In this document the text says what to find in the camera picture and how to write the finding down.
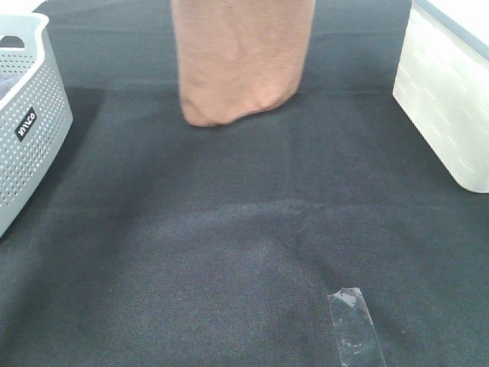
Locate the white perforated laundry basket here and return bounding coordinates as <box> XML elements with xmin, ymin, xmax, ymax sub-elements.
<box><xmin>1</xmin><ymin>13</ymin><xmax>73</xmax><ymax>232</ymax></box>

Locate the folded purple cloth in basket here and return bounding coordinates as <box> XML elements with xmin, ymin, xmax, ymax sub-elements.
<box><xmin>1</xmin><ymin>73</ymin><xmax>24</xmax><ymax>102</ymax></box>

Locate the white woven storage bin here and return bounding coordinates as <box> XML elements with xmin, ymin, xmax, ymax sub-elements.
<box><xmin>393</xmin><ymin>1</ymin><xmax>488</xmax><ymax>193</ymax></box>

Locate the black table cloth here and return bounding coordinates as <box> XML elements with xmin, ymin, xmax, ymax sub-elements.
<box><xmin>1</xmin><ymin>1</ymin><xmax>488</xmax><ymax>366</ymax></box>

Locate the brown towel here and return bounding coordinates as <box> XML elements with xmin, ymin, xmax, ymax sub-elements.
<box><xmin>171</xmin><ymin>1</ymin><xmax>316</xmax><ymax>127</ymax></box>

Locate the clear tape strip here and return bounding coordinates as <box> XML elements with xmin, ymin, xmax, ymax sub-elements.
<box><xmin>328</xmin><ymin>287</ymin><xmax>386</xmax><ymax>367</ymax></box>

